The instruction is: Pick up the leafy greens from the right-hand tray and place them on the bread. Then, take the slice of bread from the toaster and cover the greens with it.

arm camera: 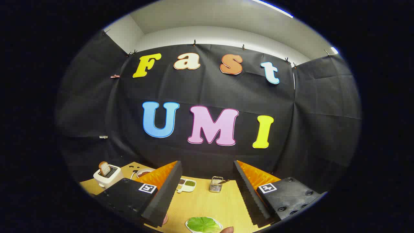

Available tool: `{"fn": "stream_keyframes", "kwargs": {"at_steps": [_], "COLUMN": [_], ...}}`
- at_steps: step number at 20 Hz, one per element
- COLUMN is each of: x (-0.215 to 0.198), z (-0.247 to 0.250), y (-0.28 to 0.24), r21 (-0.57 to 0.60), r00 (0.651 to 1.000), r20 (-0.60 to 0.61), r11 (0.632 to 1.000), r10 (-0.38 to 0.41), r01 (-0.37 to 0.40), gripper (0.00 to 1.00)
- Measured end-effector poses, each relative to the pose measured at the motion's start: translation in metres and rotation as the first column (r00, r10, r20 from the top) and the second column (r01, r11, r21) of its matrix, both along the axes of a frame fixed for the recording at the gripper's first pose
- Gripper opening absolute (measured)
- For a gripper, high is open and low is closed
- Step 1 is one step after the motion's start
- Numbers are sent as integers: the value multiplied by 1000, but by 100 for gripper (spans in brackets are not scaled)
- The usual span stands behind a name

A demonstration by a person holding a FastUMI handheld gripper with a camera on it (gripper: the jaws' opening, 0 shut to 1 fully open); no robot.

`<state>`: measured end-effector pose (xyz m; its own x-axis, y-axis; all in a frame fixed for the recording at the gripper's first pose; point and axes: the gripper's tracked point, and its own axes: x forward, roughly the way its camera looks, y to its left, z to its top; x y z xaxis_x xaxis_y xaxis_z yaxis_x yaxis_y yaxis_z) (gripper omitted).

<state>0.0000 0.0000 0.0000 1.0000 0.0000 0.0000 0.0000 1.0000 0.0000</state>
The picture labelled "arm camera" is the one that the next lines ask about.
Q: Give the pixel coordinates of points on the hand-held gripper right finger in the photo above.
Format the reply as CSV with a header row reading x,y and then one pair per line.
x,y
247,194

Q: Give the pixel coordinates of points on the green lettuce leaf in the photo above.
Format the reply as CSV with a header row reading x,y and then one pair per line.
x,y
203,224

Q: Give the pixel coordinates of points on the white toaster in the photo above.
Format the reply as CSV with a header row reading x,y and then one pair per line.
x,y
111,179

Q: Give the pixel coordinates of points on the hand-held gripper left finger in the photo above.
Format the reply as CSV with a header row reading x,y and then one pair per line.
x,y
168,191

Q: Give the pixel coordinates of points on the toasted bread slice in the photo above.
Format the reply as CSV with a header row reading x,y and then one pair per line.
x,y
104,169

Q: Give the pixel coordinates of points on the brown meat steak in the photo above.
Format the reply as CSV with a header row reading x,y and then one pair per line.
x,y
144,174

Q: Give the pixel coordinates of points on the black backdrop cloth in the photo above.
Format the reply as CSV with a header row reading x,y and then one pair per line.
x,y
226,94

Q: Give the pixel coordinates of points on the beige round plate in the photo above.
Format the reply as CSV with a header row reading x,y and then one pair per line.
x,y
147,170

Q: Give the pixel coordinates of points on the row of black cloth clips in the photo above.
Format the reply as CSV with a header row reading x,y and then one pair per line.
x,y
194,42

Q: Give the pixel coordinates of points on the green beans portion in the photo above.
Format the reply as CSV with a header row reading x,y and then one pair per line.
x,y
190,183

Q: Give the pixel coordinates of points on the white divided dish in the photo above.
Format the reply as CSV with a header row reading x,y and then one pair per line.
x,y
186,188

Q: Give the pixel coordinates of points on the pink clip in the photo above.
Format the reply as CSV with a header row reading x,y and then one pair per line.
x,y
114,76

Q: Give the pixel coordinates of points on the ceiling light strip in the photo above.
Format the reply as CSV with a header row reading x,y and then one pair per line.
x,y
271,7

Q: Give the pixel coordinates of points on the pink round plate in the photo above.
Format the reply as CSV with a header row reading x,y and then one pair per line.
x,y
165,219

